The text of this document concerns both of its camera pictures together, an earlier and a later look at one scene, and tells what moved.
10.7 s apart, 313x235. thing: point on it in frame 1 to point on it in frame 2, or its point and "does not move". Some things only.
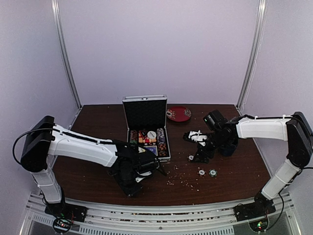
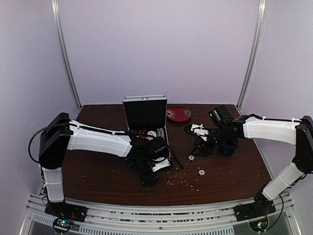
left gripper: [130, 191] to [147, 180]
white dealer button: [151, 134] does not move
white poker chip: [190, 157] does not move
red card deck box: [143, 138] does not move
